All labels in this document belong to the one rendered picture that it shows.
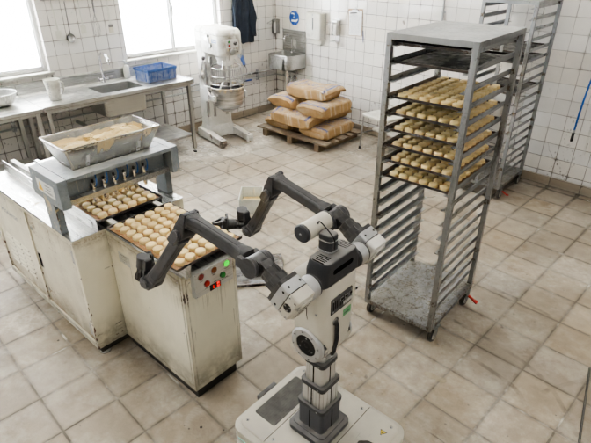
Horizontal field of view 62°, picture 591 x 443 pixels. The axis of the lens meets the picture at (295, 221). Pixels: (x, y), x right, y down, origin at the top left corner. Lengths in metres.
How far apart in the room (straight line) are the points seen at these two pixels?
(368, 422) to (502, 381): 1.02
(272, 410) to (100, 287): 1.22
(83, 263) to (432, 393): 2.06
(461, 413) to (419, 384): 0.27
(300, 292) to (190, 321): 1.00
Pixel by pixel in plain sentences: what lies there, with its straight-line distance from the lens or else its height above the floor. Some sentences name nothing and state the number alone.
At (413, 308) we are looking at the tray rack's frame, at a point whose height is 0.15.
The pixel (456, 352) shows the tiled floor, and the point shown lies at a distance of 3.31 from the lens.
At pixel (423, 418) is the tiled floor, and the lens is 2.89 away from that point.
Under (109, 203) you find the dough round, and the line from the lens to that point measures 3.01.
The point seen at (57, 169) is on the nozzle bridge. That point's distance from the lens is 2.86.
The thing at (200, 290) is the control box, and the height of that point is 0.74.
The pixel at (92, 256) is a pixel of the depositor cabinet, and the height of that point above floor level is 0.71.
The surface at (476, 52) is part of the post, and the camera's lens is 2.50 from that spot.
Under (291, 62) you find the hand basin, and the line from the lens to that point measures 7.20.
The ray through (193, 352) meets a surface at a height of 0.36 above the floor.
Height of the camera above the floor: 2.18
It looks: 29 degrees down
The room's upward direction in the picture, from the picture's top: straight up
